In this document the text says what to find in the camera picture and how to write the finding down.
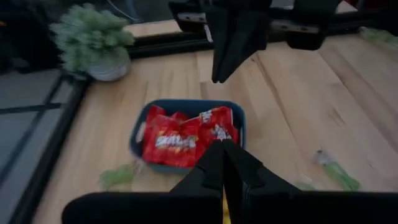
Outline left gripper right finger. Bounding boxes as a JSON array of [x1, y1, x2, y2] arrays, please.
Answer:
[[224, 139, 299, 192]]

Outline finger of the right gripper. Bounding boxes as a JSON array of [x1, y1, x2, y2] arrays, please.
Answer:
[[206, 8, 239, 83], [221, 9, 270, 83]]

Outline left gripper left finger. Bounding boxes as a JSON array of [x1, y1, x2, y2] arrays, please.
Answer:
[[170, 139, 224, 192]]

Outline red candy pack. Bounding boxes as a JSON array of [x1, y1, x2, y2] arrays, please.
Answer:
[[197, 106, 240, 152], [146, 105, 167, 125], [142, 114, 201, 169], [170, 111, 190, 124]]

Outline yellow candy pack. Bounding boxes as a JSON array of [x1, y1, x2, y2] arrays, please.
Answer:
[[221, 190, 233, 224]]

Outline dark blue plastic bin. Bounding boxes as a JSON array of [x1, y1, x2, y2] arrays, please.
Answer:
[[129, 98, 247, 175]]

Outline green candy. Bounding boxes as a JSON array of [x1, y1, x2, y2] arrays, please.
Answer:
[[99, 163, 136, 190], [360, 26, 398, 47], [312, 150, 361, 191]]

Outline green artificial potted plant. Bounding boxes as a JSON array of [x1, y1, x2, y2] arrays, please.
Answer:
[[49, 2, 136, 82]]

